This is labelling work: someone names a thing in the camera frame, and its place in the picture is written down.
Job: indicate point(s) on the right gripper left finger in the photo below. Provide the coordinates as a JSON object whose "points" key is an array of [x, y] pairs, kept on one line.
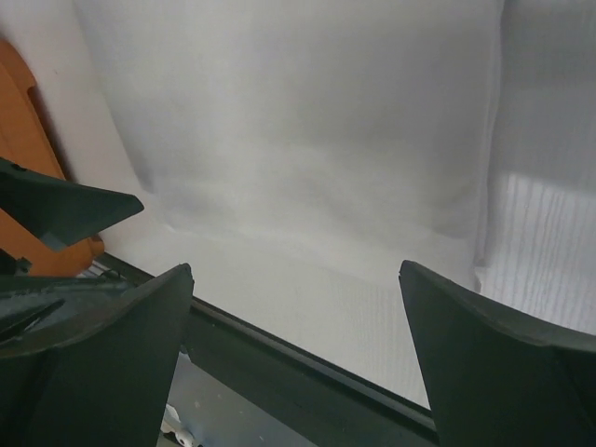
{"points": [[102, 377]]}

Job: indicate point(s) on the white and green t-shirt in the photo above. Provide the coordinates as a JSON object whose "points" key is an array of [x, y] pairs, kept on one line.
{"points": [[353, 135]]}

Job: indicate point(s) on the orange plastic basket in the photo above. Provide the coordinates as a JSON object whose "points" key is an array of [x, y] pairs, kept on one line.
{"points": [[27, 139]]}

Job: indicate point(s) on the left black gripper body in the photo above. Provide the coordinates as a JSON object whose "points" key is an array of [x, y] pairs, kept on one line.
{"points": [[30, 303]]}

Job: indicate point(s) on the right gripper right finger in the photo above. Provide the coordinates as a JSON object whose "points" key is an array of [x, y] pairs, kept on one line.
{"points": [[495, 376]]}

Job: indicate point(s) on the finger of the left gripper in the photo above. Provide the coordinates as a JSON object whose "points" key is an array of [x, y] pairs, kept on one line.
{"points": [[65, 214]]}

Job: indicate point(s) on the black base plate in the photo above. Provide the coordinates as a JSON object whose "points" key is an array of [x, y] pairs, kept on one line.
{"points": [[325, 404]]}

